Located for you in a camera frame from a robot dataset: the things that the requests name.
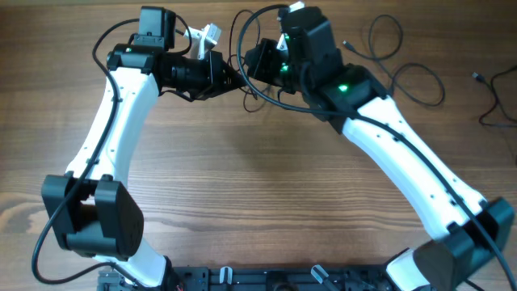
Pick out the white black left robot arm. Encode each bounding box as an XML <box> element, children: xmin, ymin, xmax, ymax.
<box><xmin>41</xmin><ymin>6</ymin><xmax>244</xmax><ymax>290</ymax></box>

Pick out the thick black USB-C cable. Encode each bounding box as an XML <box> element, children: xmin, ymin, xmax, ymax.
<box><xmin>471</xmin><ymin>64</ymin><xmax>517</xmax><ymax>167</ymax></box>

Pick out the black camera cable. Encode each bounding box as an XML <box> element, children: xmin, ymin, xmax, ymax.
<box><xmin>31</xmin><ymin>18</ymin><xmax>187</xmax><ymax>291</ymax></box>
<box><xmin>236</xmin><ymin>3</ymin><xmax>517</xmax><ymax>291</ymax></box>

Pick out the thin black USB cable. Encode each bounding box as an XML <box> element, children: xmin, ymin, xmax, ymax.
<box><xmin>342</xmin><ymin>14</ymin><xmax>447</xmax><ymax>108</ymax></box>

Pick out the black right camera cable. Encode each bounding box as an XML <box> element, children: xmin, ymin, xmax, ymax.
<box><xmin>236</xmin><ymin>3</ymin><xmax>517</xmax><ymax>291</ymax></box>

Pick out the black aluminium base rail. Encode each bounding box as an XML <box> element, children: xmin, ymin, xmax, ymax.
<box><xmin>96</xmin><ymin>264</ymin><xmax>405</xmax><ymax>291</ymax></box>

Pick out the black left camera cable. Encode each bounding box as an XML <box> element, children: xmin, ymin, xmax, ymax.
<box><xmin>31</xmin><ymin>18</ymin><xmax>187</xmax><ymax>291</ymax></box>

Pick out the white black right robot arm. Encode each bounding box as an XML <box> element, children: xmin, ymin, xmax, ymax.
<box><xmin>238</xmin><ymin>2</ymin><xmax>515</xmax><ymax>290</ymax></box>

